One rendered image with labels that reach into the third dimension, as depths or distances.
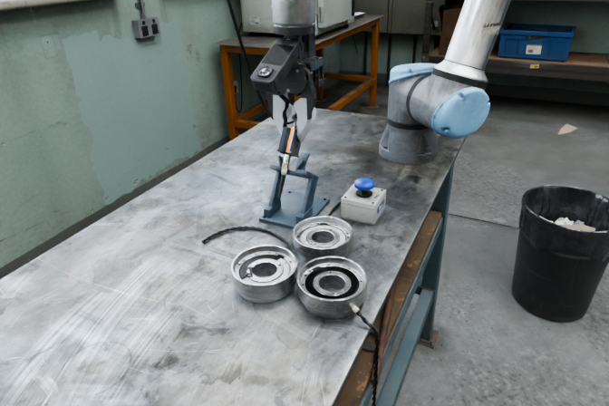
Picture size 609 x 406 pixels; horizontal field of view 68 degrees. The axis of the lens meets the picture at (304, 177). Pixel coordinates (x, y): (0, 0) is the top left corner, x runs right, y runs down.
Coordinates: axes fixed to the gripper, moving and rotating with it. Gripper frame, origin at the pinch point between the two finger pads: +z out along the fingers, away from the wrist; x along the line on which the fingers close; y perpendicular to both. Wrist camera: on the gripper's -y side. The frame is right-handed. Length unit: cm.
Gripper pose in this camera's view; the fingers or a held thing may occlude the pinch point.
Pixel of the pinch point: (291, 136)
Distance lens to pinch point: 87.3
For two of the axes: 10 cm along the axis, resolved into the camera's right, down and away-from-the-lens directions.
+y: 4.3, -3.9, 8.1
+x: -9.0, -1.7, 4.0
